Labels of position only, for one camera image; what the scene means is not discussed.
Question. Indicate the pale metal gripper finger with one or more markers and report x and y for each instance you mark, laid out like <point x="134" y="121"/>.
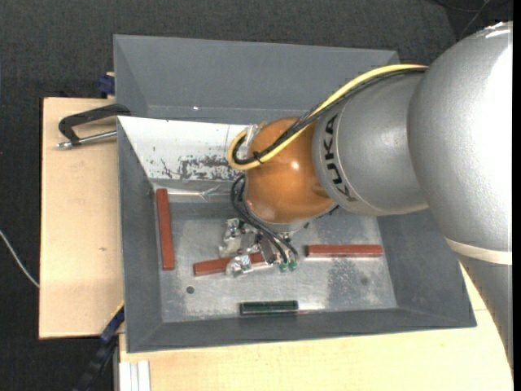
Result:
<point x="232" y="240"/>
<point x="241" y="266"/>

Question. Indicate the red-brown flat block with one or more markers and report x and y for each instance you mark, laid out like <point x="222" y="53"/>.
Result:
<point x="165" y="230"/>
<point x="346" y="251"/>
<point x="209" y="267"/>

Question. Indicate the dark green flat block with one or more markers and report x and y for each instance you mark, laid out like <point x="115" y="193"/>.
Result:
<point x="268" y="308"/>

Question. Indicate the pale wood flat board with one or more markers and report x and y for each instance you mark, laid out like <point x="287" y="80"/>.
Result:
<point x="77" y="226"/>

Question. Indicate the grey metal bin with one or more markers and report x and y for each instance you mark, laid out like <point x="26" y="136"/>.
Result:
<point x="211" y="76"/>

